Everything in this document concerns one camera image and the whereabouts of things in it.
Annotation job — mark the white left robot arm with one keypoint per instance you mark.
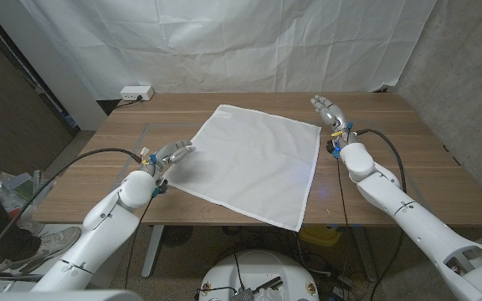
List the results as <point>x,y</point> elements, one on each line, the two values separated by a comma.
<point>98,234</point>

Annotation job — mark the yellow floor object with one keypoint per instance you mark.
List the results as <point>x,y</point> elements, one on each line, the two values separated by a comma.
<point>318,236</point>

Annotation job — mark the white cloth napkin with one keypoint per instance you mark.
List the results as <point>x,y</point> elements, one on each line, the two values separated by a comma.
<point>249,163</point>

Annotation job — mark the white robot torso edge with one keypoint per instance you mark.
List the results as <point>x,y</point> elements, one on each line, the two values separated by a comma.
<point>57,296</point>

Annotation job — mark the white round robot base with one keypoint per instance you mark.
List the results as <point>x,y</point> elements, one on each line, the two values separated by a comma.
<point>262,267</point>

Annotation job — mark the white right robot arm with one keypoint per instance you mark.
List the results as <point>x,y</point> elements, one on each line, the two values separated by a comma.
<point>425,234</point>

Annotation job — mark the grey table leg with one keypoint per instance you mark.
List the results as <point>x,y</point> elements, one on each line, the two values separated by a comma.
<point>364,255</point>

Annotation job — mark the white wrinkled backdrop sheet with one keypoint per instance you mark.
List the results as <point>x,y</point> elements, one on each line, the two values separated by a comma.
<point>232,46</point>

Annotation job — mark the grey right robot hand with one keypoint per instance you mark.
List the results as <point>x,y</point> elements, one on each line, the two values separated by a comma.
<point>334,115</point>

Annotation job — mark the clear plastic bag clutter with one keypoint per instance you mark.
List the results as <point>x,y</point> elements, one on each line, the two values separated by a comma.
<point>19,190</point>

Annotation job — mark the white table leg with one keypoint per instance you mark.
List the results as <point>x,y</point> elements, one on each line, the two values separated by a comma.
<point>153,251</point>

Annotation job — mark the white power strip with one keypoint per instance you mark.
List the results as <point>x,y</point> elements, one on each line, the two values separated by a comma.
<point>136,93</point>

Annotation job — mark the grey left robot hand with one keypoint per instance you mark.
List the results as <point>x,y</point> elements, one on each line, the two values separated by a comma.
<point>172,154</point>

